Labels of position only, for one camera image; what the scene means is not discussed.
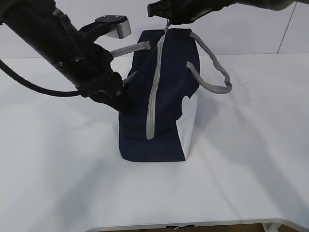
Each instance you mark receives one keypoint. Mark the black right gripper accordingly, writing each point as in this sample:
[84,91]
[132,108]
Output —
[184,11]

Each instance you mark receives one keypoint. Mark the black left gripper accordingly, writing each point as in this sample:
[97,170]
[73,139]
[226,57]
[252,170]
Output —
[108,90]

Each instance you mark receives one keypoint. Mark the navy insulated lunch bag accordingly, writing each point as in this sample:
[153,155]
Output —
[162,85]

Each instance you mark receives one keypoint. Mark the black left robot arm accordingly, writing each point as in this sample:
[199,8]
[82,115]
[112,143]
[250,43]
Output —
[73,52]

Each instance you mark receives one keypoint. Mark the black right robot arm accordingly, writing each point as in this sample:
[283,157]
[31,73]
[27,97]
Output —
[275,5]

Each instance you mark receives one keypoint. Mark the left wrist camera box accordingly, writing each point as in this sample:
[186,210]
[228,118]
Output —
[115,26]

